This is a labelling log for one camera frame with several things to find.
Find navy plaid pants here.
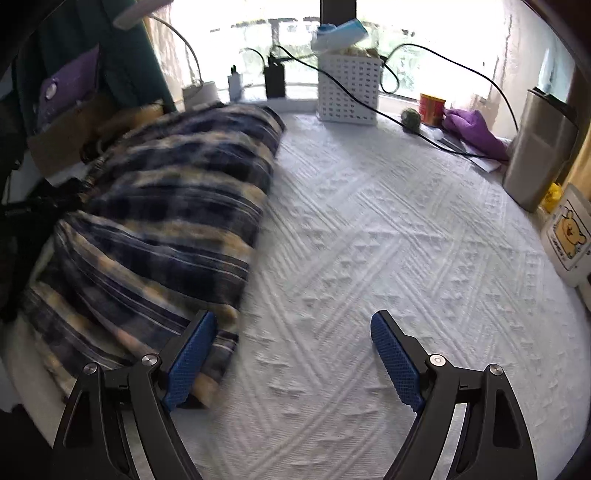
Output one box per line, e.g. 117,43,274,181
21,103,286,405

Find white bear mug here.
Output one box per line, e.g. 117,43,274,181
541,184,591,287

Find yellow object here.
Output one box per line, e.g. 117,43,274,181
541,183,563,214

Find white textured bed cover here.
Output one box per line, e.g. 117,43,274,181
0,110,591,480

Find gold curtain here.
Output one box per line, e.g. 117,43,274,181
563,129,591,200

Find stainless steel tumbler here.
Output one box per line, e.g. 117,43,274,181
502,87,578,212

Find tan lidded container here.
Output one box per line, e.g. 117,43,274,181
96,103,164,139

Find small green plant ball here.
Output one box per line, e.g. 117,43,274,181
401,108,422,134

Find purple screen tablet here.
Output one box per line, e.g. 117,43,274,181
36,45,100,129

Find white desk lamp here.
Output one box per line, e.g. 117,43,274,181
113,0,219,111

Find teal curtain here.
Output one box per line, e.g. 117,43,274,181
40,1,176,113

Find white charger plug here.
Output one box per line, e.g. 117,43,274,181
228,65,242,102

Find white perforated basket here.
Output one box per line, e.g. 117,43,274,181
317,53,382,125

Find black power adapter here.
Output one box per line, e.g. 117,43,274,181
263,55,286,99

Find blue white packet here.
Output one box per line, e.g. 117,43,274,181
311,19,369,53

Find black cable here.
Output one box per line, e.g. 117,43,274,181
244,42,521,160

